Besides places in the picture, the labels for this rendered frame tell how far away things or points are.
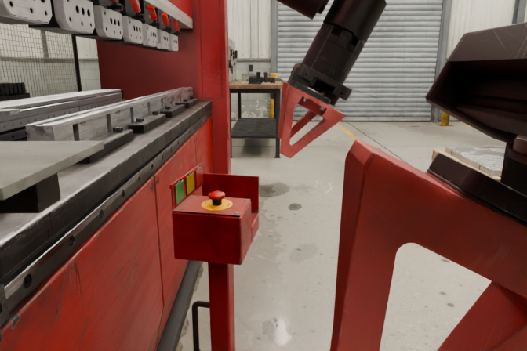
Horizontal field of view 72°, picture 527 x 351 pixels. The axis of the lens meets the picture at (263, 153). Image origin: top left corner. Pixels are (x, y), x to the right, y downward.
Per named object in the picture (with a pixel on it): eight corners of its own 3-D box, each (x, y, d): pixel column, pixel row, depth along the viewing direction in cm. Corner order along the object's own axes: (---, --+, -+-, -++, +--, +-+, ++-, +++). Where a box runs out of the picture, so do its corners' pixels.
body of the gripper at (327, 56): (292, 78, 39) (326, 13, 38) (288, 76, 49) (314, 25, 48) (345, 105, 40) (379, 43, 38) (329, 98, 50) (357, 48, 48)
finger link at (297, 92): (257, 146, 39) (299, 66, 37) (259, 135, 46) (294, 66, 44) (313, 174, 40) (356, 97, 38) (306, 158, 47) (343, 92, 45)
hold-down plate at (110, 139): (89, 164, 82) (88, 150, 82) (66, 164, 82) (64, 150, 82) (134, 139, 112) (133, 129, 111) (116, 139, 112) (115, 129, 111)
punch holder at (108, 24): (103, 35, 99) (97, -30, 96) (72, 35, 99) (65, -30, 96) (123, 40, 114) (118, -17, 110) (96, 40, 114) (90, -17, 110)
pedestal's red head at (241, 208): (241, 265, 80) (240, 189, 76) (173, 259, 83) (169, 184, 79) (259, 228, 99) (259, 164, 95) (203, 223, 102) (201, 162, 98)
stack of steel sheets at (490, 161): (563, 177, 323) (565, 171, 322) (491, 175, 326) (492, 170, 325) (499, 152, 419) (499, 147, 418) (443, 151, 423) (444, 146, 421)
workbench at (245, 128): (283, 159, 447) (285, 31, 413) (223, 158, 448) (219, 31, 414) (279, 133, 622) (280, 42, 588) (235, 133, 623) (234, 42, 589)
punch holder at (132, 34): (129, 41, 119) (125, -13, 115) (103, 41, 119) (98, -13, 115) (143, 44, 133) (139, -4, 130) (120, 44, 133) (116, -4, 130)
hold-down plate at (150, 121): (143, 133, 121) (143, 124, 121) (128, 133, 121) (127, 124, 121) (166, 121, 151) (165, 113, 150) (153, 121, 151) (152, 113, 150)
